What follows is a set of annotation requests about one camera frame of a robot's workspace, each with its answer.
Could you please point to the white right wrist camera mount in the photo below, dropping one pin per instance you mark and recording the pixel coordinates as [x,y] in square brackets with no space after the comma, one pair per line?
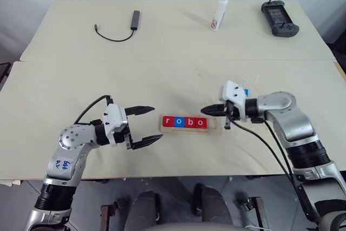
[232,93]

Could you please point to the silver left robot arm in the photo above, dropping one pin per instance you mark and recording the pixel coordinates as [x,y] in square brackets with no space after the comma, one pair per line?
[73,139]

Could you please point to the blue letter tile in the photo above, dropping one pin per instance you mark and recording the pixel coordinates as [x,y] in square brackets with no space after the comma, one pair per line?
[179,122]

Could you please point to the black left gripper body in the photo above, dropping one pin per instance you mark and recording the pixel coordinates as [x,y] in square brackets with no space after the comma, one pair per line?
[121,137]

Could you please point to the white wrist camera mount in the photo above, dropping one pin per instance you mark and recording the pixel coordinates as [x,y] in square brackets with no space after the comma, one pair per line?
[232,93]
[114,117]

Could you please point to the wooden letter tray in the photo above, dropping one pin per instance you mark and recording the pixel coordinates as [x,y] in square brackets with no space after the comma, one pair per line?
[215,128]

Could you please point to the black object beside table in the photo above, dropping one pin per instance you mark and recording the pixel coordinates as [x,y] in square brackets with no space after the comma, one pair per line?
[4,75]

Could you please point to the dark rounded shape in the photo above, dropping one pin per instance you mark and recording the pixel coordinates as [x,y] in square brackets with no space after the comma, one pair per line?
[211,204]
[143,208]

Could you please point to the red letter tile b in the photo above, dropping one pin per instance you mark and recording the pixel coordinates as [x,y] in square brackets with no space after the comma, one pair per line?
[189,122]

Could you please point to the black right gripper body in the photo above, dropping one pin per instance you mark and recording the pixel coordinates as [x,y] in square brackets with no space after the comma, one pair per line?
[229,113]

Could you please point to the red letter tile o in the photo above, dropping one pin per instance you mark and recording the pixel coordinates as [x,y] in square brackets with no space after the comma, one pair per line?
[200,122]

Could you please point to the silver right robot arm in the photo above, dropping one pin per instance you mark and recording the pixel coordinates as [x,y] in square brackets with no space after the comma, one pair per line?
[283,106]

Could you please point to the white spray bottle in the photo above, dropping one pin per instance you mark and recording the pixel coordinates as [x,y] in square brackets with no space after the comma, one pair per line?
[219,12]

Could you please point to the rusty metal frame bracket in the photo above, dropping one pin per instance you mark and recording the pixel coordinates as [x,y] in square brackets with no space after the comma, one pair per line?
[106,216]
[258,213]

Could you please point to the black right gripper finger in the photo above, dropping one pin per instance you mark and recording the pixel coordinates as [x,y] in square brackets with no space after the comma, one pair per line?
[216,107]
[213,113]

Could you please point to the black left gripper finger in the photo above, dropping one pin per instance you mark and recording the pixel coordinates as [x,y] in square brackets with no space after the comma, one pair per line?
[147,141]
[139,109]

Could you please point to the black handheld controller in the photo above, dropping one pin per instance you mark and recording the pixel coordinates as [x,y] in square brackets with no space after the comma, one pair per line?
[277,17]

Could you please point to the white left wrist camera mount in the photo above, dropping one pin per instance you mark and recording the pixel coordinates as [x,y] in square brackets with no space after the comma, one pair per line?
[114,117]

